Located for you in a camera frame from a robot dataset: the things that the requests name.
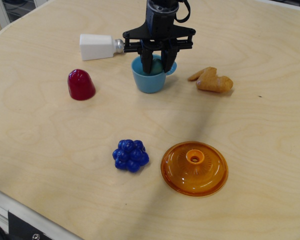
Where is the green toy cucumber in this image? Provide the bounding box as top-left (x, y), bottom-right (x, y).
top-left (149, 58), bottom-right (163, 76)

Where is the toy fried chicken wing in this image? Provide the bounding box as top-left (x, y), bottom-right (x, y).
top-left (187, 66), bottom-right (234, 93)

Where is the blue toy grape bunch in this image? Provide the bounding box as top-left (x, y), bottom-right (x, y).
top-left (112, 139), bottom-right (150, 173)

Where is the dark red plastic dome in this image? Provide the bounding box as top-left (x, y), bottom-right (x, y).
top-left (67, 69), bottom-right (96, 101)

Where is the orange transparent pot lid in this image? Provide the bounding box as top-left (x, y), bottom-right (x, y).
top-left (160, 141), bottom-right (229, 197)

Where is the black corner bracket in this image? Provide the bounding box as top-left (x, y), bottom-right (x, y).
top-left (8, 212), bottom-right (51, 240)

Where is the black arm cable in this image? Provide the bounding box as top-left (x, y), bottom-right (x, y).
top-left (174, 0), bottom-right (192, 24)

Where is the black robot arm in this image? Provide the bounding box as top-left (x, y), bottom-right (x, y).
top-left (122, 0), bottom-right (196, 74)

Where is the aluminium table frame rail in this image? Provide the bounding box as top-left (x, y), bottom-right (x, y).
top-left (0, 191), bottom-right (81, 240)

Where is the light blue plastic cup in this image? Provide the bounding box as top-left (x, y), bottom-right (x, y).
top-left (131, 54), bottom-right (177, 94)

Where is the white salt shaker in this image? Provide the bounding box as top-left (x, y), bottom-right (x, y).
top-left (79, 34), bottom-right (124, 61)

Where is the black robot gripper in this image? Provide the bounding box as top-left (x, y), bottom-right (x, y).
top-left (122, 8), bottom-right (196, 74)

